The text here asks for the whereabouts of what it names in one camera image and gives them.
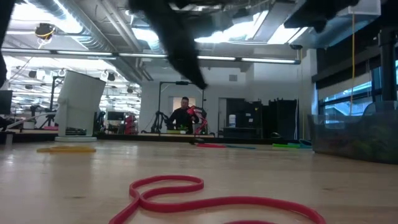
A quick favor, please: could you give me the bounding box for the black monitor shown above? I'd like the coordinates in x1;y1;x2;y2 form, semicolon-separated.
0;90;14;116

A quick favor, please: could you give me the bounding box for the black cabinet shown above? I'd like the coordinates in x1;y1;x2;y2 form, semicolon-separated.
268;98;299;141
225;98;264;139

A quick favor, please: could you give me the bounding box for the yellow hanging cord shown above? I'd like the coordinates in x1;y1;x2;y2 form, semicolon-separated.
349;12;356;116

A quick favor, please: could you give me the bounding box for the black gantry frame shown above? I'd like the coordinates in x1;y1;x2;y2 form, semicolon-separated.
157;80;206;135

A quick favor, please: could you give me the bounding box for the teal rubber band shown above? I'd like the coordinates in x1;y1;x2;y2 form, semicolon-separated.
224;144;257;151

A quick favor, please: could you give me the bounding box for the grey translucent plastic bin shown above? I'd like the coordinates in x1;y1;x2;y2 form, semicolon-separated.
307;108;398;165

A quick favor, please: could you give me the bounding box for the red tool cart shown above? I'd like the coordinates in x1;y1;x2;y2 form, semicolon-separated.
124;113;138;136

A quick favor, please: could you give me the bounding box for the person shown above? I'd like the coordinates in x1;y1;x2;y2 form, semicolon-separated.
167;96;200;131

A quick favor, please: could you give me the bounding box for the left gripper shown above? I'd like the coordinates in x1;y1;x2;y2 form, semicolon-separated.
129;0;218;90

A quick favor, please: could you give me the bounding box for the green rubber band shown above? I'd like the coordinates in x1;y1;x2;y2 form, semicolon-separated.
272;142;302;150

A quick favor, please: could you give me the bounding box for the black rig post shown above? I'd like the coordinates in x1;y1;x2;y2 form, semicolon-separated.
377;26;398;103

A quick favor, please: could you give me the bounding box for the linear ceiling light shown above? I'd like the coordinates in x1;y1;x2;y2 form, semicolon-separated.
118;52;302;65
0;47;118;60

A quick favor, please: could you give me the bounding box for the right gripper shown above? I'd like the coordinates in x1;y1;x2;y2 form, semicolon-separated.
284;0;360;34

